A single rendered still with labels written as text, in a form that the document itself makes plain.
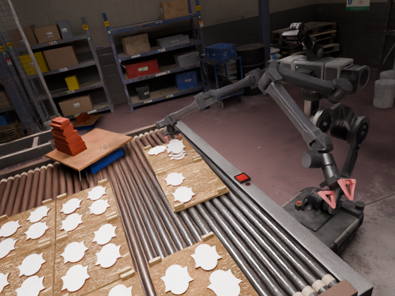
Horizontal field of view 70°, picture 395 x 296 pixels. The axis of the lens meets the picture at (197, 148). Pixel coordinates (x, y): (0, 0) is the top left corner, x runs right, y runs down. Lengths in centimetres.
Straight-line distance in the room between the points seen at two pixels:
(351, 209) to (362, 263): 40
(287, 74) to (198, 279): 99
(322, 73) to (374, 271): 153
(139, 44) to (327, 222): 480
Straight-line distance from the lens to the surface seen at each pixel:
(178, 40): 609
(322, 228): 246
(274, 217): 153
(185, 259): 137
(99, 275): 146
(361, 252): 268
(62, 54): 619
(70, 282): 149
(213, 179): 178
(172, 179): 184
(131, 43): 602
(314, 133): 126
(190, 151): 212
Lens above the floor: 197
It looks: 29 degrees down
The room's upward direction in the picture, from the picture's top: 10 degrees counter-clockwise
